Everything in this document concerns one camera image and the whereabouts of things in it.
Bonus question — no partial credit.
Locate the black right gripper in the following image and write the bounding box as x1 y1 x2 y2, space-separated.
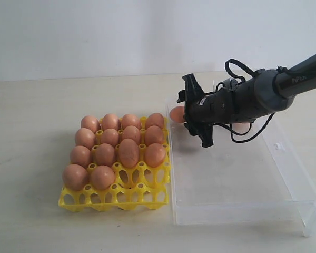
176 73 242 148

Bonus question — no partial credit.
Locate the brown speckled egg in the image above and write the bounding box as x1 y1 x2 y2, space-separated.
100 128 120 147
145 112 165 129

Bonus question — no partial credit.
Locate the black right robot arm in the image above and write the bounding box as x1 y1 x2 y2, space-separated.
177 54 316 148

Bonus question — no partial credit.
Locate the clear plastic container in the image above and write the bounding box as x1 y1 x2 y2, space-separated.
168 92 316 237

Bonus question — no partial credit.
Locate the yellow plastic egg tray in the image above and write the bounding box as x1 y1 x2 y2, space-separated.
58 118 171 212

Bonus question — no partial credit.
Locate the black cable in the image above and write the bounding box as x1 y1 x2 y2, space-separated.
215 59 276 143

